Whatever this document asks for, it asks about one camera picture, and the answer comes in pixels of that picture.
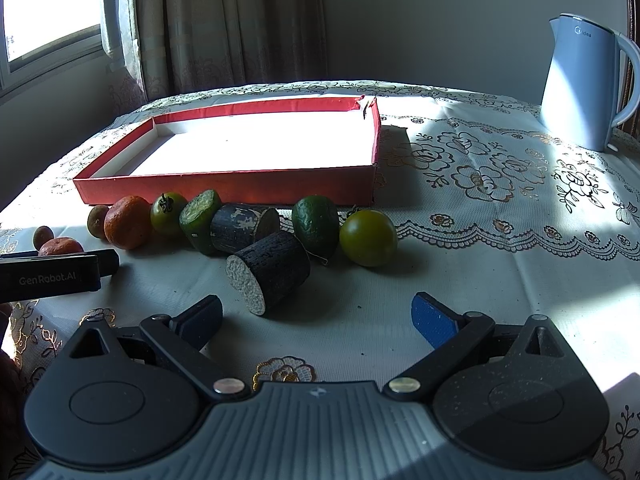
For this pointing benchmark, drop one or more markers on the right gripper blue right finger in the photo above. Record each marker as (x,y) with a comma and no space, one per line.
(455,338)

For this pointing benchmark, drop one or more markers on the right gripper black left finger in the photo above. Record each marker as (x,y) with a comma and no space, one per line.
(178,342)

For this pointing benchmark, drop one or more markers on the small orange tangerine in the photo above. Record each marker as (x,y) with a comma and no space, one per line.
(60,246)

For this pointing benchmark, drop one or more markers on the large orange tangerine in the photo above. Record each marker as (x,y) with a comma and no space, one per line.
(127,224)

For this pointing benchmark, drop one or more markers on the large green tomato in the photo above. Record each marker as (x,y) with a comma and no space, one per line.
(368,238)

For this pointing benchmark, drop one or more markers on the small green tomato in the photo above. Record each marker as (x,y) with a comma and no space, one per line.
(165,213)

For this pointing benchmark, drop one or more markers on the dark green avocado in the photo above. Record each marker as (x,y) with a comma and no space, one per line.
(316,225)

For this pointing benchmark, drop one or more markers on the white floral lace tablecloth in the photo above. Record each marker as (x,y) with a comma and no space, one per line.
(492,213)

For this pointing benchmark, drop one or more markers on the cut green cucumber piece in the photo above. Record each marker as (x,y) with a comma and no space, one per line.
(195,220)

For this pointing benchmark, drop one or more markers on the red shallow cardboard box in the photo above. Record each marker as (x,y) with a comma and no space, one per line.
(266,152)

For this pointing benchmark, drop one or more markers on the light blue electric kettle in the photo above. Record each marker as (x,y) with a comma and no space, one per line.
(580,98)

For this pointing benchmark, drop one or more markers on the beige patterned curtain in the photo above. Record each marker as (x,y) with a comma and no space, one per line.
(161,48)

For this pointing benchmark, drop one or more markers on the window with grey frame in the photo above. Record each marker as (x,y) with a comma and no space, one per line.
(40,36)

